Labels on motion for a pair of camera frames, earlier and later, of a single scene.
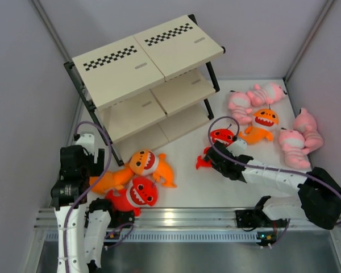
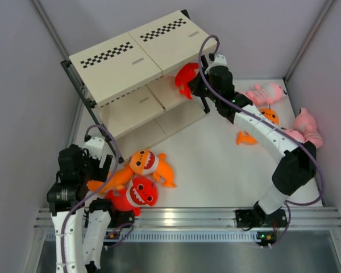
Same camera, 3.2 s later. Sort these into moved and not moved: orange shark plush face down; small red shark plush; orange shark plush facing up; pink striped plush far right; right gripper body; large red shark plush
Moved: right gripper body; small red shark plush
Not moved: large red shark plush; orange shark plush facing up; orange shark plush face down; pink striped plush far right
